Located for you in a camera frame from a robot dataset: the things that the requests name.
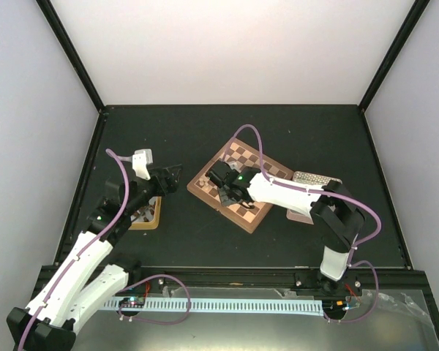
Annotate purple cable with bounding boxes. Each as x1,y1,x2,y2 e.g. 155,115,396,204
222,124,383,325
16,148,132,351

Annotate wooden chessboard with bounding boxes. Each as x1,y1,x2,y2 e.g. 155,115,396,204
187,138,293,233

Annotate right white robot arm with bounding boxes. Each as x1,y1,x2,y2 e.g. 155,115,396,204
206,160,365,295

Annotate left control circuit board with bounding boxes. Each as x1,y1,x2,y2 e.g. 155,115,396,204
119,297,145,309

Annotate right black frame post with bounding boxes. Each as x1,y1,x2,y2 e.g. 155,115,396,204
359,0,430,113

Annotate left black frame post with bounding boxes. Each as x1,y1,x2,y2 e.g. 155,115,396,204
36,0,105,111

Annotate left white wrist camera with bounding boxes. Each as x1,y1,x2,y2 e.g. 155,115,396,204
132,148,153,181

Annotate yellow plastic tray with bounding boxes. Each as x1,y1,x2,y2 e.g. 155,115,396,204
130,197,162,230

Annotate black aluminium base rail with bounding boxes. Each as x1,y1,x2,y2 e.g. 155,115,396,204
40,265,431,297

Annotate pile of dark chess pieces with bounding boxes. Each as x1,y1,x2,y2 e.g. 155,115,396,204
131,205,155,223

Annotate control circuit board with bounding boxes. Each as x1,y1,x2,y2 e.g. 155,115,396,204
119,297,145,309
322,300,360,312

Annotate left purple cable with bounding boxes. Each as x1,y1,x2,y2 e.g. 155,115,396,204
16,148,132,351

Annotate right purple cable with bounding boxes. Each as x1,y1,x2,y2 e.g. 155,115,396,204
222,124,383,325

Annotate right control circuit board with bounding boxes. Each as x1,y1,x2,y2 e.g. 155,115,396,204
322,300,360,312

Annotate black frame post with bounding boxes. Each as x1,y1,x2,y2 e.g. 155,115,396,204
36,0,105,111
359,0,430,113

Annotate pink plastic basket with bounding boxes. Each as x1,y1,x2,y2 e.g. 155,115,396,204
286,171,342,224

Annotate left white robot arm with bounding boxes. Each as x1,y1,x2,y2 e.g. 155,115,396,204
7,165,182,350

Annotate white slotted cable duct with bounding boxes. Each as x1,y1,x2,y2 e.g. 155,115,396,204
100,296,323,317

